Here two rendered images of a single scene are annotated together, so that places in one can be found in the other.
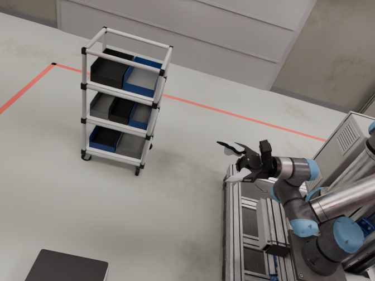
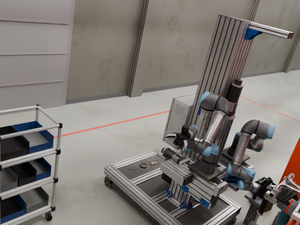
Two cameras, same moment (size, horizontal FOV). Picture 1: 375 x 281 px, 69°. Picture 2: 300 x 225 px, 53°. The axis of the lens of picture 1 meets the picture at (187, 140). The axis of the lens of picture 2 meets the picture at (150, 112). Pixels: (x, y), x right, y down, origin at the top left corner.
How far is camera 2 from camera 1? 1.39 m
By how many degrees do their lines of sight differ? 41
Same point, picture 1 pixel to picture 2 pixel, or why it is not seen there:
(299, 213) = (203, 147)
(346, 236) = (214, 148)
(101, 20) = not seen: outside the picture
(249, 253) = (162, 205)
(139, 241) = not seen: outside the picture
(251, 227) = (150, 192)
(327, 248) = (210, 159)
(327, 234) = not seen: hidden behind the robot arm
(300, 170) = (194, 131)
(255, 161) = (183, 136)
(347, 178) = (202, 125)
